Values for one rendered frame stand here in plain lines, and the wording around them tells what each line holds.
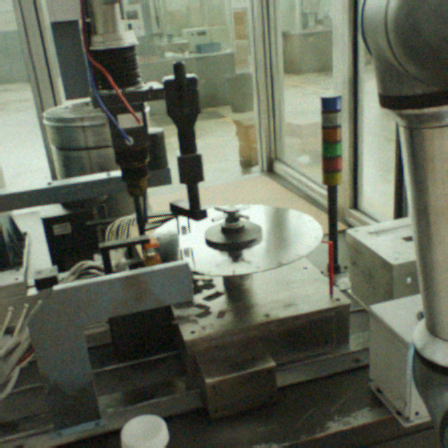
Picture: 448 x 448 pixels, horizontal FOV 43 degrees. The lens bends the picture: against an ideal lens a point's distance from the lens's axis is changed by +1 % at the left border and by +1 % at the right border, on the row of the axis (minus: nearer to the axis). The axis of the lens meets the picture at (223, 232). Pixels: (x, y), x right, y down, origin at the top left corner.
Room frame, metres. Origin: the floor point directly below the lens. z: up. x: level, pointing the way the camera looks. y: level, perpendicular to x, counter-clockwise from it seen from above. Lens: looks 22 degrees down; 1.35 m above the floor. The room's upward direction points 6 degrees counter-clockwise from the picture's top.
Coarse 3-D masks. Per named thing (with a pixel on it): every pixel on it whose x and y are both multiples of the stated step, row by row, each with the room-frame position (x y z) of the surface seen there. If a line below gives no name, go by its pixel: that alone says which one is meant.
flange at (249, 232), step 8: (216, 224) 1.01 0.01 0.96; (224, 224) 0.97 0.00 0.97; (240, 224) 0.96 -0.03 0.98; (248, 224) 0.99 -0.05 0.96; (256, 224) 0.99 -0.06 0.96; (208, 232) 0.98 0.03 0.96; (216, 232) 0.97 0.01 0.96; (224, 232) 0.96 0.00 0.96; (232, 232) 0.95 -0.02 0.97; (240, 232) 0.95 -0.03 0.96; (248, 232) 0.95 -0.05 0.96; (256, 232) 0.95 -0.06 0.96; (208, 240) 0.95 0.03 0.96; (216, 240) 0.94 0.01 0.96; (224, 240) 0.93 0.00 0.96; (232, 240) 0.93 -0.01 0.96; (240, 240) 0.92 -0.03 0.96; (248, 240) 0.93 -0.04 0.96; (256, 240) 0.94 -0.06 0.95
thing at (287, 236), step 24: (264, 216) 1.06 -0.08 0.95; (288, 216) 1.04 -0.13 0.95; (168, 240) 0.98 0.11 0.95; (192, 240) 0.97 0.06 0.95; (264, 240) 0.94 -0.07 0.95; (288, 240) 0.92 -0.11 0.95; (312, 240) 0.91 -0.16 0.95; (192, 264) 0.86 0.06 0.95; (216, 264) 0.85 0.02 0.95; (240, 264) 0.84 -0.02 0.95; (264, 264) 0.84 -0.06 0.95
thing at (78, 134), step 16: (48, 112) 1.70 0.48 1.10; (64, 112) 1.74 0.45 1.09; (80, 112) 1.78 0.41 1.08; (96, 112) 1.80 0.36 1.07; (48, 128) 1.60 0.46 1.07; (64, 128) 1.55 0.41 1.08; (80, 128) 1.53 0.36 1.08; (96, 128) 1.53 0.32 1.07; (64, 144) 1.55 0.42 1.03; (80, 144) 1.53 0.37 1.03; (96, 144) 1.53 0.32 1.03; (64, 160) 1.56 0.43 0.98; (80, 160) 1.54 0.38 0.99; (96, 160) 1.53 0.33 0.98; (112, 160) 1.54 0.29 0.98; (64, 176) 1.57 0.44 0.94; (80, 176) 1.54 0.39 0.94; (112, 208) 1.57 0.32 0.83; (128, 208) 1.59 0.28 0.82
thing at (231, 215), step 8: (216, 208) 1.00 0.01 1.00; (224, 208) 0.98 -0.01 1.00; (232, 208) 0.97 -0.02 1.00; (240, 208) 0.98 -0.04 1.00; (248, 208) 1.00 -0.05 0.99; (216, 216) 0.95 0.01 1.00; (224, 216) 0.96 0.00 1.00; (232, 216) 0.96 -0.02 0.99; (240, 216) 0.95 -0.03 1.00; (248, 216) 0.94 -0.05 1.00; (232, 224) 0.96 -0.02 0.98
